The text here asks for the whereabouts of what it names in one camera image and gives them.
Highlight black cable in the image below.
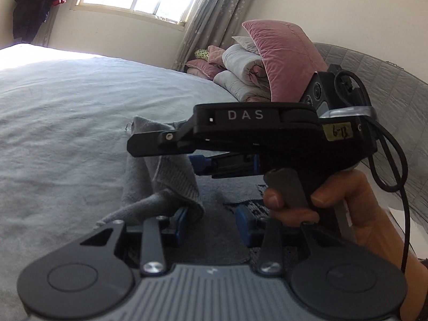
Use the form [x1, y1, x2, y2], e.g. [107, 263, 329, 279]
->
[334, 70, 410, 271]

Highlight person's right forearm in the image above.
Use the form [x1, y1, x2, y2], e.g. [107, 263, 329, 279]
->
[396, 257, 428, 321]

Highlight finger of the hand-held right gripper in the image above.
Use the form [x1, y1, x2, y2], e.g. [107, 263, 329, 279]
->
[127, 120, 201, 158]
[189, 154, 258, 178]

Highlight small pink pillow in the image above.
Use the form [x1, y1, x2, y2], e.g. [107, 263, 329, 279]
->
[207, 45, 228, 67]
[185, 58, 221, 80]

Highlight grey patterned curtain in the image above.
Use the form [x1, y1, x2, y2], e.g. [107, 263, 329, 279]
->
[170, 0, 265, 72]

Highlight grey quilted headboard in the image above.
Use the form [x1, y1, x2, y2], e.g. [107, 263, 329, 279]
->
[312, 42, 428, 238]

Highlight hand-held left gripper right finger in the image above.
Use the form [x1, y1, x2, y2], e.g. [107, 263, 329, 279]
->
[236, 205, 335, 276]

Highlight folded grey pink quilt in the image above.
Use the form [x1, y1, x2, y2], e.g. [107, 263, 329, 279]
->
[213, 35, 271, 102]

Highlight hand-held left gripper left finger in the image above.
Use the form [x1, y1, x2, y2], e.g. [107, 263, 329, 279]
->
[80, 207, 189, 276]

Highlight beige lace curtain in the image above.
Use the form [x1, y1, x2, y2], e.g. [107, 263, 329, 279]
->
[32, 7, 61, 45]

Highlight large pink velvet pillow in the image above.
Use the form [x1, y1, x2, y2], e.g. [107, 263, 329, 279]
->
[241, 20, 330, 102]

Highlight person's right hand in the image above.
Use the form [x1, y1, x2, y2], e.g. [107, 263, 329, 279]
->
[262, 169, 418, 275]

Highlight dark hanging clothes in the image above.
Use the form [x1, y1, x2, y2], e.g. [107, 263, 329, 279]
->
[13, 0, 75, 41]

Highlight grey knit sweater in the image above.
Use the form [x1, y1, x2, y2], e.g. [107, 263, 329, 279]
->
[97, 115, 271, 258]

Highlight bed with grey sheet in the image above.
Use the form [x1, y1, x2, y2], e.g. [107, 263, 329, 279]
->
[0, 43, 268, 321]

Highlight white paper sheet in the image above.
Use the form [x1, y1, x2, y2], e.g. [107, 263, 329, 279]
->
[388, 207, 428, 261]

